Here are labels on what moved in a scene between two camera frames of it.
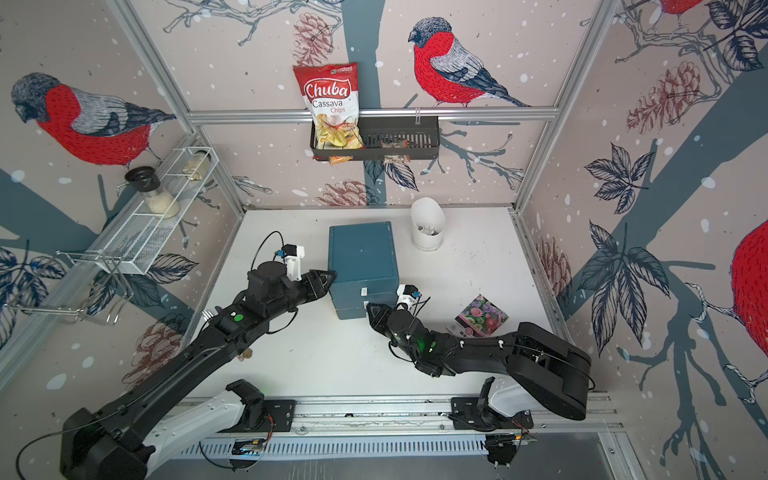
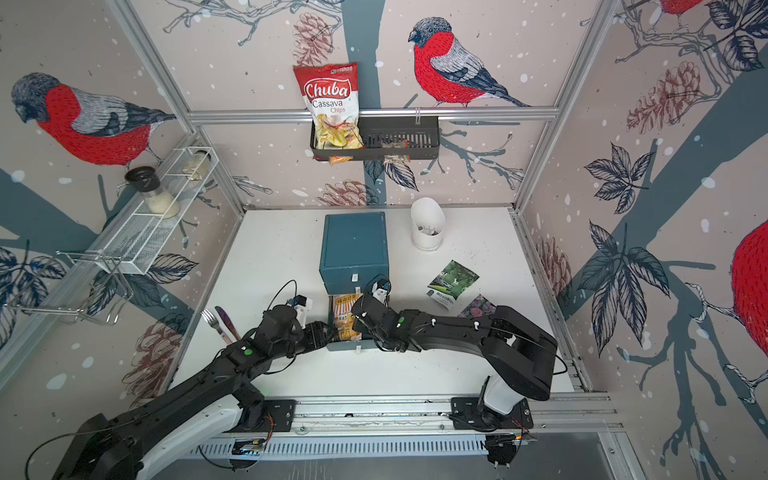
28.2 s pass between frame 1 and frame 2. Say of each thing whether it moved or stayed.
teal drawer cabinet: moved
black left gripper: moved
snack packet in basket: stayed
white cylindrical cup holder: stayed
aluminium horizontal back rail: stayed
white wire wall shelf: stayed
